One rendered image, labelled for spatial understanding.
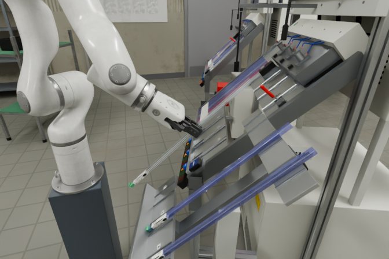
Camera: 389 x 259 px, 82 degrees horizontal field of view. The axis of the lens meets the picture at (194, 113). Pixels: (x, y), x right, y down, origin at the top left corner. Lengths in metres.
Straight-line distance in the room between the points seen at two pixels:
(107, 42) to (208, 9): 4.45
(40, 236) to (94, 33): 1.55
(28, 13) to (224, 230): 0.83
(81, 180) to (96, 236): 0.28
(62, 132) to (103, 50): 0.44
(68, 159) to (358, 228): 1.17
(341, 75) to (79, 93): 0.85
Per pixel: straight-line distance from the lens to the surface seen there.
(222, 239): 0.76
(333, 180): 0.95
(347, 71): 0.82
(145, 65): 4.80
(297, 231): 1.17
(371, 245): 1.34
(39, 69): 0.81
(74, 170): 0.97
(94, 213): 1.06
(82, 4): 0.63
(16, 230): 2.03
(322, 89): 0.81
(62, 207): 1.04
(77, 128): 0.89
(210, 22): 4.96
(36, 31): 0.82
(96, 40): 0.54
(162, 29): 4.75
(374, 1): 0.78
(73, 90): 0.85
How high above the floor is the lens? 1.32
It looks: 24 degrees down
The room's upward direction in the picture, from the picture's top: straight up
